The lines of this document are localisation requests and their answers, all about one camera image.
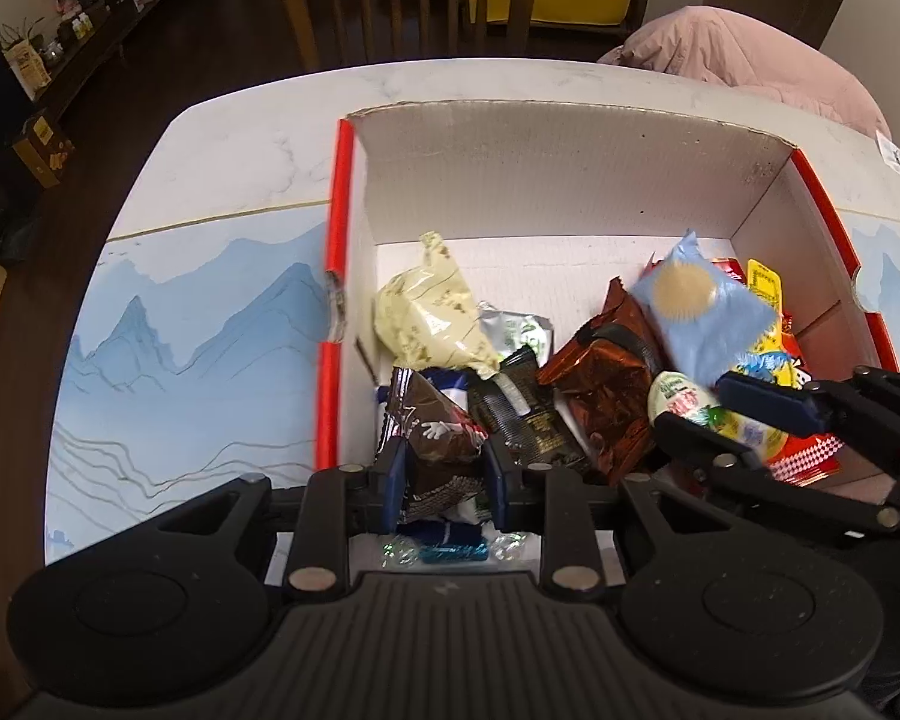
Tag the dark wooden TV cabinet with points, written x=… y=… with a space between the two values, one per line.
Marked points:
x=97 y=22

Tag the red cardboard box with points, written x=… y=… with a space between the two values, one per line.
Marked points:
x=570 y=180

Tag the silver green snack packet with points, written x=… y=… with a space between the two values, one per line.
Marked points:
x=517 y=330

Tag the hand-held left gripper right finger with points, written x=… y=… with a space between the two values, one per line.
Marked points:
x=496 y=487

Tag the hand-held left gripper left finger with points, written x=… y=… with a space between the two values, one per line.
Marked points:
x=394 y=484

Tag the dark brown candy packet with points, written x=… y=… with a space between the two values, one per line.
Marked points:
x=427 y=427

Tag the beige paper bag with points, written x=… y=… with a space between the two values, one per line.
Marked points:
x=28 y=64

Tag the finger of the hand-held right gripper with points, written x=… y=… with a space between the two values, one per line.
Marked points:
x=765 y=399
x=712 y=450

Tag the copper foil snack packet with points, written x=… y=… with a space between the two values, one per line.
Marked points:
x=600 y=397

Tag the pink cushion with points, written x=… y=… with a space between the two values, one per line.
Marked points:
x=750 y=60

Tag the red snack packet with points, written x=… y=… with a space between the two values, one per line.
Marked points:
x=806 y=457

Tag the yellow snack packet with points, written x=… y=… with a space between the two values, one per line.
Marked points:
x=679 y=397
x=765 y=289

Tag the cream snack packet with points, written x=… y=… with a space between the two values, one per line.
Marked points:
x=427 y=315

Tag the light blue biscuit packet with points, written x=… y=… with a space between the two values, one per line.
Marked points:
x=712 y=322

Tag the clear wrapped candy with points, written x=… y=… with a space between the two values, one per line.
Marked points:
x=510 y=546
x=397 y=551

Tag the black snack packet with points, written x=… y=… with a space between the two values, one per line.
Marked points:
x=525 y=420

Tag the blue wrapped candy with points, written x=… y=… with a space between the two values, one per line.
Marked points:
x=450 y=553

